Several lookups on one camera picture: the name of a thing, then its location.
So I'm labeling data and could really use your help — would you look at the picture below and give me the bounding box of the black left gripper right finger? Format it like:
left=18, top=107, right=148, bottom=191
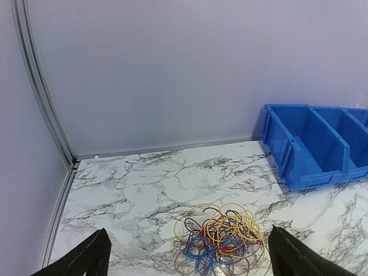
left=268, top=226, right=353, bottom=276

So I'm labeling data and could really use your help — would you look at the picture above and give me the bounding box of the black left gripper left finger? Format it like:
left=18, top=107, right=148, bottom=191
left=32, top=228, right=112, bottom=276

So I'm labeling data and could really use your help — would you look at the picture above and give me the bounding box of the brown cable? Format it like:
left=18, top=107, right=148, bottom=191
left=174, top=204, right=273, bottom=276

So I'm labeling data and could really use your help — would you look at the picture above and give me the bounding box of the blue plastic bin left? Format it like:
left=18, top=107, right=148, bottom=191
left=263, top=105, right=350, bottom=191

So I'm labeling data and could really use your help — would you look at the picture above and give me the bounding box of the blue plastic bin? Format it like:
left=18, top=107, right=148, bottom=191
left=315, top=107, right=367, bottom=182
left=263, top=105, right=350, bottom=191
left=348, top=108, right=368, bottom=127

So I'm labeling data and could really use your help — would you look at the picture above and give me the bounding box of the blue plastic bin middle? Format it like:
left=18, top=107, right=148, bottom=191
left=315, top=107, right=367, bottom=182

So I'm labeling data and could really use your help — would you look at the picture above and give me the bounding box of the blue plastic bin right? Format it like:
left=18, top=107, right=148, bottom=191
left=348, top=108, right=368, bottom=127

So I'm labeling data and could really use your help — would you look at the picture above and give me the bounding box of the aluminium frame post left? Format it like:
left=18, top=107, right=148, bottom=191
left=10, top=0, right=77, bottom=170

